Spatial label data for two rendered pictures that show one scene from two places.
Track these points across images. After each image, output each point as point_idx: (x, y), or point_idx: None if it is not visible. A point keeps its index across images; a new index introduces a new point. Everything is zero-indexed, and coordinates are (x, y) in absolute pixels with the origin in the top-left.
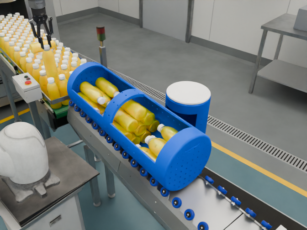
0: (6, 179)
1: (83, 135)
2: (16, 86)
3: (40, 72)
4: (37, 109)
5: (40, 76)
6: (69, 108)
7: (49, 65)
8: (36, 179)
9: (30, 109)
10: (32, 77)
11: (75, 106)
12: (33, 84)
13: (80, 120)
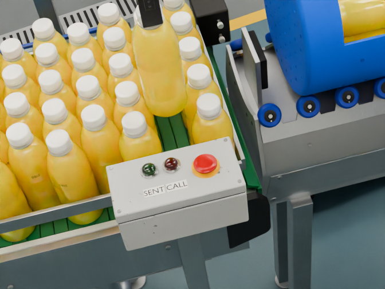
0: None
1: (373, 147)
2: (153, 227)
3: (137, 126)
4: (114, 272)
5: (139, 139)
6: (267, 139)
7: (181, 66)
8: None
9: (201, 250)
10: (159, 153)
11: (299, 107)
12: (220, 152)
13: (344, 121)
